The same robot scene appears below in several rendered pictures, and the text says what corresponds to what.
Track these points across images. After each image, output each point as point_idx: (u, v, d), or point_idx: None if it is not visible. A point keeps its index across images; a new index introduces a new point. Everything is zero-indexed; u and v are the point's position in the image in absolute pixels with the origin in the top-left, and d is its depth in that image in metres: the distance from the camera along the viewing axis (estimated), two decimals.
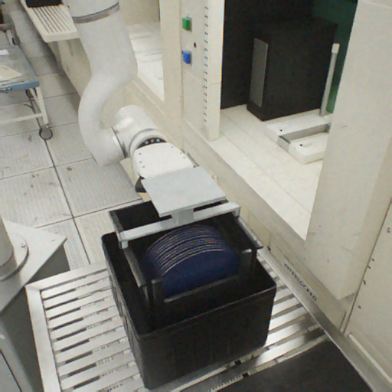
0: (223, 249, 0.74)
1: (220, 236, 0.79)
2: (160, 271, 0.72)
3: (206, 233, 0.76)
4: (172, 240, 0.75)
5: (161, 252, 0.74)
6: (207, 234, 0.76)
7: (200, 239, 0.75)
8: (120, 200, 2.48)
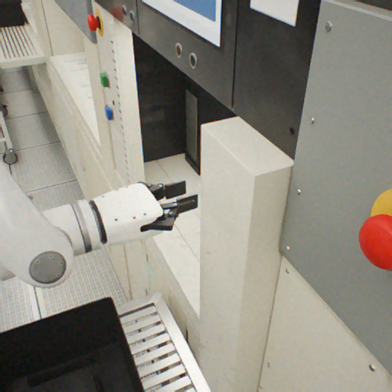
0: None
1: None
2: None
3: None
4: None
5: None
6: None
7: None
8: None
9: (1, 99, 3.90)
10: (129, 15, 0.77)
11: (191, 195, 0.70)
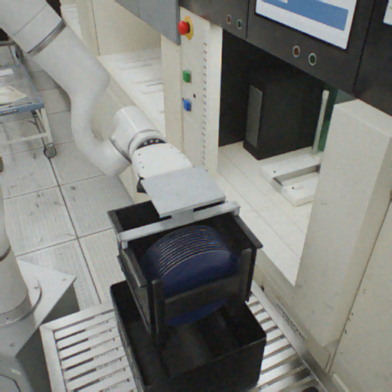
0: (223, 249, 0.74)
1: (220, 236, 0.79)
2: (160, 272, 0.71)
3: (205, 234, 0.76)
4: (171, 240, 0.75)
5: (160, 253, 0.73)
6: (207, 235, 0.76)
7: (201, 240, 0.75)
8: None
9: None
10: (237, 23, 0.96)
11: None
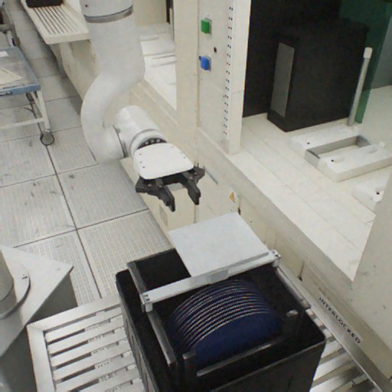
0: (264, 311, 0.64)
1: (257, 291, 0.68)
2: (191, 339, 0.61)
3: (241, 290, 0.65)
4: (203, 300, 0.64)
5: (189, 315, 0.63)
6: (243, 291, 0.65)
7: (237, 298, 0.64)
8: (125, 210, 2.36)
9: (30, 84, 3.87)
10: None
11: (168, 194, 0.70)
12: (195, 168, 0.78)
